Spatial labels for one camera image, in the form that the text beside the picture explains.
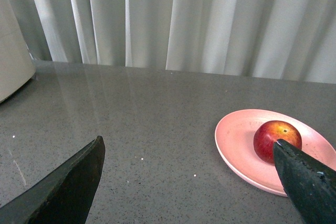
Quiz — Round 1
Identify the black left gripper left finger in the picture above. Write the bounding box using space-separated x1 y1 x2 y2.
1 136 106 223

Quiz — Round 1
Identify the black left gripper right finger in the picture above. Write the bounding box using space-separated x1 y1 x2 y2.
273 139 335 223

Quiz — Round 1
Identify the red yellow apple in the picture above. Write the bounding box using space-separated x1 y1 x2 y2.
253 120 302 165

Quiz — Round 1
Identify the pink plate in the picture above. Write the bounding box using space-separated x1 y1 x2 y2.
215 109 335 197

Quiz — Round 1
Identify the white rounded appliance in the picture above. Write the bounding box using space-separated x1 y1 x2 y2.
0 0 36 102

